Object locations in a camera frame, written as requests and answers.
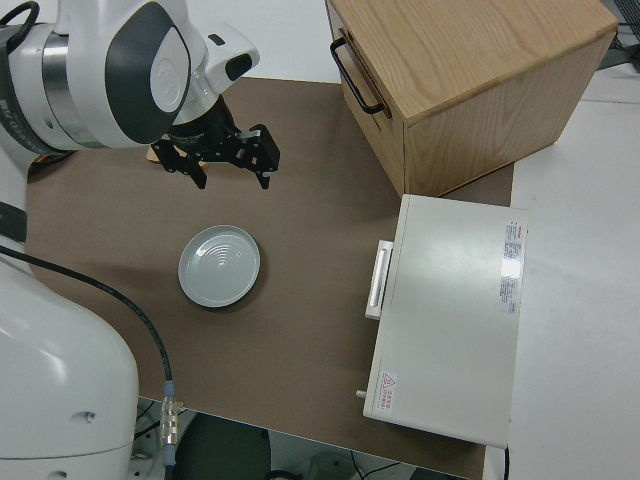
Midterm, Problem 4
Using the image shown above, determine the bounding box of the wooden mug holder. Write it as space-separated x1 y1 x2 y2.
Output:
146 146 207 169

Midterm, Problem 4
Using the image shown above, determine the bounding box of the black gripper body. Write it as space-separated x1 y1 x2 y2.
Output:
166 96 242 160

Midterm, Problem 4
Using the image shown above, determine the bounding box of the gray round plate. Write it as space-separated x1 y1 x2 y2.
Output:
178 224 262 308

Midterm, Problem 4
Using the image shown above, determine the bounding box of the white toaster oven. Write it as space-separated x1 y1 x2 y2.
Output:
355 193 530 447

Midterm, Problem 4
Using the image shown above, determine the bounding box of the light wooden box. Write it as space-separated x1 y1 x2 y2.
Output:
324 0 620 198

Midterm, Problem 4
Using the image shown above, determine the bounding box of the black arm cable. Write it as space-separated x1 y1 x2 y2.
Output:
0 1 182 469

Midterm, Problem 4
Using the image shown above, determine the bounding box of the brown table mat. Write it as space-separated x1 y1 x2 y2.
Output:
24 76 516 474

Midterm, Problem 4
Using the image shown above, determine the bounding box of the black box handle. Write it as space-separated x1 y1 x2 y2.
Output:
329 38 385 115

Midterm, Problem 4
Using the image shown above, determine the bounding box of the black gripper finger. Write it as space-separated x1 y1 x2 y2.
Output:
151 138 209 191
233 123 282 191

